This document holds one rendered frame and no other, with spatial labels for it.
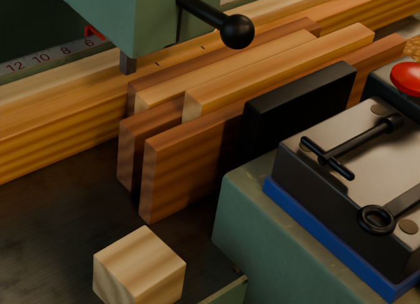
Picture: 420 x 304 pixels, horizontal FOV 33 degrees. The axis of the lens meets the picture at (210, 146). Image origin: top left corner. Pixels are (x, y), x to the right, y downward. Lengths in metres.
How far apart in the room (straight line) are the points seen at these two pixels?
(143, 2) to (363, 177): 0.16
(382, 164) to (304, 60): 0.14
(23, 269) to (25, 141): 0.09
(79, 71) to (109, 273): 0.17
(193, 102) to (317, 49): 0.11
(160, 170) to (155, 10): 0.10
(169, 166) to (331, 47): 0.16
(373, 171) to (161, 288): 0.14
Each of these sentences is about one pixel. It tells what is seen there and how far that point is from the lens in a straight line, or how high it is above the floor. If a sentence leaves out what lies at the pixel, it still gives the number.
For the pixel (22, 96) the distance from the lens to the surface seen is 0.50.
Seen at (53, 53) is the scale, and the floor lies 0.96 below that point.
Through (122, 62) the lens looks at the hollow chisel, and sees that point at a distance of 0.52.
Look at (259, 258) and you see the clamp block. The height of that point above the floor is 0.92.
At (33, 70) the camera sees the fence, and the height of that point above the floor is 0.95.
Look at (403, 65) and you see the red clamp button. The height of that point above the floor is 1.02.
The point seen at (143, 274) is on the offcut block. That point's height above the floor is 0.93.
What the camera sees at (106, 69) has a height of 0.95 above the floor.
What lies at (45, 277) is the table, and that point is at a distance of 0.45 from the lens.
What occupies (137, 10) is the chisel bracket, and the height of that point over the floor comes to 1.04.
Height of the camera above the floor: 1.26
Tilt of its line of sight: 41 degrees down
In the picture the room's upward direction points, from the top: 9 degrees clockwise
